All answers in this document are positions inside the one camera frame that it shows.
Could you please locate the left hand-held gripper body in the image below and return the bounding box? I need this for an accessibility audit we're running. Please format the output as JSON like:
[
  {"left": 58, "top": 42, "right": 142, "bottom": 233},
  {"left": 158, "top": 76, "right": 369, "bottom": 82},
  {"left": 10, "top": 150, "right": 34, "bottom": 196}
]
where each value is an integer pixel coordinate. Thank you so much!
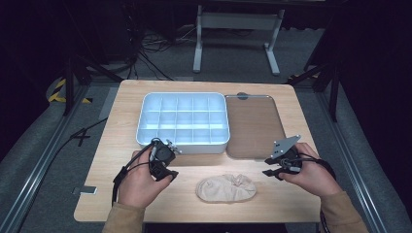
[{"left": 149, "top": 137, "right": 183, "bottom": 176}]

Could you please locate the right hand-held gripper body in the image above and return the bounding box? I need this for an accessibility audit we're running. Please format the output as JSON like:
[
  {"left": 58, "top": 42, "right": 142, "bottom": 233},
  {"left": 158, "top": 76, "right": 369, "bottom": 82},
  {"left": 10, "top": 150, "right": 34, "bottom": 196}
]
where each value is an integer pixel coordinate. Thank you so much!
[{"left": 264, "top": 134, "right": 304, "bottom": 175}]

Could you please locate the white divided storage box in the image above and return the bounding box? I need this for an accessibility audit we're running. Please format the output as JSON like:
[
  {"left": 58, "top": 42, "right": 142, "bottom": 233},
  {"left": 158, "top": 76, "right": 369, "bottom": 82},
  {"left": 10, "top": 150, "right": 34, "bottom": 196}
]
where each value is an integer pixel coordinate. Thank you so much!
[{"left": 135, "top": 91, "right": 231, "bottom": 155}]

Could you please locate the beige sock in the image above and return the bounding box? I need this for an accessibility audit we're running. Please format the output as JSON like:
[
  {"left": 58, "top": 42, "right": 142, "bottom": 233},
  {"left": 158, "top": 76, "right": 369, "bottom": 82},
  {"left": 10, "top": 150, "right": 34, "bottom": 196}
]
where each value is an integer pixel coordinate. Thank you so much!
[{"left": 194, "top": 173, "right": 258, "bottom": 205}]

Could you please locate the person's left hand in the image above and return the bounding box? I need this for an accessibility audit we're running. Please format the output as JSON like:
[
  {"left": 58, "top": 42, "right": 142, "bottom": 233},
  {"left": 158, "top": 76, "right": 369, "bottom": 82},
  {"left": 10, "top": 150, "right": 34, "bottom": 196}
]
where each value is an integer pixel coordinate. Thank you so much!
[{"left": 118, "top": 149, "right": 175, "bottom": 209}]

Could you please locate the person's right hand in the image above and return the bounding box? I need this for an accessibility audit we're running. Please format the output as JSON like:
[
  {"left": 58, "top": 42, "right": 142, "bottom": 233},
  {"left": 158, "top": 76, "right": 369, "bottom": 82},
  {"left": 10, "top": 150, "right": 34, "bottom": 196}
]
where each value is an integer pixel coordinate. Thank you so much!
[{"left": 278, "top": 142, "right": 343, "bottom": 199}]

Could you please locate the brown flat tray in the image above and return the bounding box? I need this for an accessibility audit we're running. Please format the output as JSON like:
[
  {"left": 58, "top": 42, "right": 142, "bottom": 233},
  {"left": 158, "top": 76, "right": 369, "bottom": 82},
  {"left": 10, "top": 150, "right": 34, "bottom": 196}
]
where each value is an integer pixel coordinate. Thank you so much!
[{"left": 224, "top": 91, "right": 287, "bottom": 160}]

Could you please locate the black tripod stand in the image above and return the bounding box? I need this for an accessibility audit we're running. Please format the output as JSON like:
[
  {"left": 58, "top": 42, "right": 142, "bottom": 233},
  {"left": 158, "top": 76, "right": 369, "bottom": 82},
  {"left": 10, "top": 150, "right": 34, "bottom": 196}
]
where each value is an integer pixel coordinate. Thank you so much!
[
  {"left": 62, "top": 53, "right": 124, "bottom": 117},
  {"left": 286, "top": 60, "right": 342, "bottom": 123}
]

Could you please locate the yellow black floor tape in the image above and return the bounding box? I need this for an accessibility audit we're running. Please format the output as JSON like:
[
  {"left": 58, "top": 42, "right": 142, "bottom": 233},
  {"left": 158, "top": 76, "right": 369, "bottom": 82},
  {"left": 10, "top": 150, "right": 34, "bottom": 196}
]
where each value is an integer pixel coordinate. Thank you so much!
[{"left": 47, "top": 78, "right": 93, "bottom": 105}]

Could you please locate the grey metal stand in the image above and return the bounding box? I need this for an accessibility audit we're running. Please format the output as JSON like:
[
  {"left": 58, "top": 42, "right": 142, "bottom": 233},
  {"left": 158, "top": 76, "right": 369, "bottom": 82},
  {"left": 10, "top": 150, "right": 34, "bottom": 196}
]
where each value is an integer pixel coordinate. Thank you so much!
[{"left": 192, "top": 4, "right": 287, "bottom": 78}]

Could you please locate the left hand-held gripper cable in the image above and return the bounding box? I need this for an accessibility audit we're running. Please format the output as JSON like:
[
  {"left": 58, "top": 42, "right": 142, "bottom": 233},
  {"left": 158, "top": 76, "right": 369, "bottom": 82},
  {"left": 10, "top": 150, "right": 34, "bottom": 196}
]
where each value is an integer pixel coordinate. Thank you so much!
[{"left": 111, "top": 139, "right": 157, "bottom": 207}]

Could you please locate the aluminium floor rail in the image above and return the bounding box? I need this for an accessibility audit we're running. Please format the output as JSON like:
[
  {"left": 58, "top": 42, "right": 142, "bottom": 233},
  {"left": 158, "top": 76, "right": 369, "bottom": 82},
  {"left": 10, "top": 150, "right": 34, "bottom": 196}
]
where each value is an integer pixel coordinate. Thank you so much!
[
  {"left": 315, "top": 91, "right": 391, "bottom": 233},
  {"left": 0, "top": 84, "right": 90, "bottom": 233}
]

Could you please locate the black floor cable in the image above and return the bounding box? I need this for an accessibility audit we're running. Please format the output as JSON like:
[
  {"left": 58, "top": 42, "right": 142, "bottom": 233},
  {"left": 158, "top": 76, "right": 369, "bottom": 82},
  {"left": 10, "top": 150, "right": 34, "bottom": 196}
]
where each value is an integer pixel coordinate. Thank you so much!
[{"left": 17, "top": 117, "right": 109, "bottom": 233}]

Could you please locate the bundle of floor cables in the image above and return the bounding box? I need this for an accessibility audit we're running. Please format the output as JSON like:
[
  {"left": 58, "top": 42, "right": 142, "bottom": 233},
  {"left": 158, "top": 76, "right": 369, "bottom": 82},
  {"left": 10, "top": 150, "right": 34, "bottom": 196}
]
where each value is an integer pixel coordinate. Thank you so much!
[{"left": 126, "top": 5, "right": 196, "bottom": 82}]

